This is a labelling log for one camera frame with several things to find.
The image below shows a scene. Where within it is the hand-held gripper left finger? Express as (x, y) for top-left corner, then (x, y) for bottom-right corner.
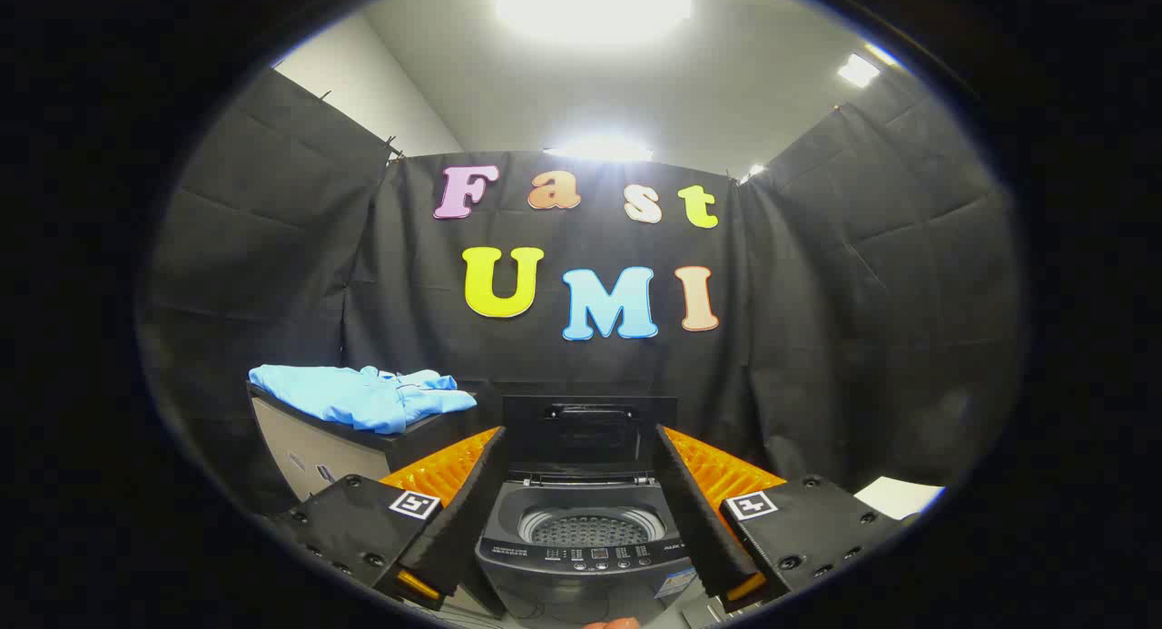
(272, 427), (507, 610)

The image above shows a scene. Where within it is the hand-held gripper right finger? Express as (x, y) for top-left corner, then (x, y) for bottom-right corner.
(654, 424), (905, 612)

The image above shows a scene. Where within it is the grey washing machine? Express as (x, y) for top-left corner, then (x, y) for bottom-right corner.
(475, 395), (702, 628)

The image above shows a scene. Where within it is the light blue polo shirt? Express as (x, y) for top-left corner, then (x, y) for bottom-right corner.
(249, 364), (478, 435)

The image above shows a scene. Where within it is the dark-topped grey cabinet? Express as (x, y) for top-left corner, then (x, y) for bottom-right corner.
(247, 382), (498, 514)

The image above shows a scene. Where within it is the black backdrop cloth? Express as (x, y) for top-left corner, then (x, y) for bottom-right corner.
(136, 66), (1029, 523)

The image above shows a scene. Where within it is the white flat surface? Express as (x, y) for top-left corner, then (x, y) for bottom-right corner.
(853, 477), (946, 522)

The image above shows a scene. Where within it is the ceiling light panel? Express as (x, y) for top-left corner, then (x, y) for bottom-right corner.
(836, 53), (882, 90)
(543, 136), (655, 163)

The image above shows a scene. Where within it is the large ceiling light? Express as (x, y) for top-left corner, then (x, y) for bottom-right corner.
(490, 0), (696, 45)

